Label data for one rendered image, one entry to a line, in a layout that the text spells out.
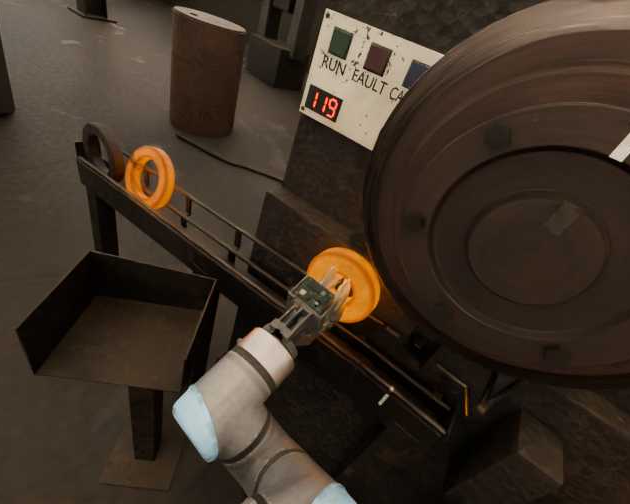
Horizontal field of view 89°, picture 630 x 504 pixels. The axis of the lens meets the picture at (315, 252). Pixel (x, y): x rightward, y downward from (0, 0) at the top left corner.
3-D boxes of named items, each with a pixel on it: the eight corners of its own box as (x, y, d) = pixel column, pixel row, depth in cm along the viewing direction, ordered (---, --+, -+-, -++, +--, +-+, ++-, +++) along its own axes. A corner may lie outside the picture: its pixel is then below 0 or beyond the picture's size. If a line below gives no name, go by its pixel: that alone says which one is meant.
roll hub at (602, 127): (379, 259, 49) (492, 56, 33) (564, 383, 40) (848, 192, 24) (362, 274, 45) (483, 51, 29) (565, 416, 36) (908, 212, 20)
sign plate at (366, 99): (304, 110, 69) (331, 10, 58) (408, 167, 61) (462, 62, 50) (297, 110, 67) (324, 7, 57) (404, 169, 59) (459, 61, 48)
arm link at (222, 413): (198, 451, 47) (156, 403, 45) (259, 385, 54) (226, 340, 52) (221, 480, 40) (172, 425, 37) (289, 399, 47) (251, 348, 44)
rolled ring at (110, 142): (109, 134, 93) (121, 133, 95) (77, 115, 100) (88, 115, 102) (118, 192, 103) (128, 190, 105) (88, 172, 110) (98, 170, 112)
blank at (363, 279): (324, 233, 65) (315, 239, 63) (392, 272, 60) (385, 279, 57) (308, 290, 74) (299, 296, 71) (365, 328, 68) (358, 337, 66)
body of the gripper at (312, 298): (344, 297, 53) (296, 349, 47) (335, 320, 60) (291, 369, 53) (309, 270, 56) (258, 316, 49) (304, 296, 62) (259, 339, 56)
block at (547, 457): (450, 452, 73) (522, 403, 59) (483, 480, 71) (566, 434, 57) (437, 496, 65) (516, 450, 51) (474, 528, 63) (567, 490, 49)
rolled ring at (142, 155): (124, 207, 101) (134, 207, 104) (164, 210, 93) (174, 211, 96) (125, 146, 99) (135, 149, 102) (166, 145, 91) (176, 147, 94)
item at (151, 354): (114, 410, 109) (89, 249, 66) (193, 422, 113) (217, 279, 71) (77, 481, 92) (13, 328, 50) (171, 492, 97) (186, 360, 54)
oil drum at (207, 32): (206, 111, 345) (216, 12, 293) (245, 135, 326) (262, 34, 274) (154, 113, 301) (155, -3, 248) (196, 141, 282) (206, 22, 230)
